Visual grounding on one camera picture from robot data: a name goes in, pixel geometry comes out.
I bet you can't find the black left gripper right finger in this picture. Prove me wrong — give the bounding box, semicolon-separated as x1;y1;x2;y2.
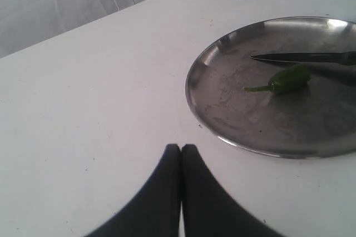
181;144;281;236

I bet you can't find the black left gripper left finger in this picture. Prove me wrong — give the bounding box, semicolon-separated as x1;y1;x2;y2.
88;144;181;236

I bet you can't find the dark green object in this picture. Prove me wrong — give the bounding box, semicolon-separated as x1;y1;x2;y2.
244;64;311;95

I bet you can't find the black handled paring knife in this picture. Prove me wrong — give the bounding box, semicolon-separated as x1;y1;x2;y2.
250;51;355;66

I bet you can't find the round stainless steel plate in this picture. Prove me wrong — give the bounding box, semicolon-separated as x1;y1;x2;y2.
186;17;355;159

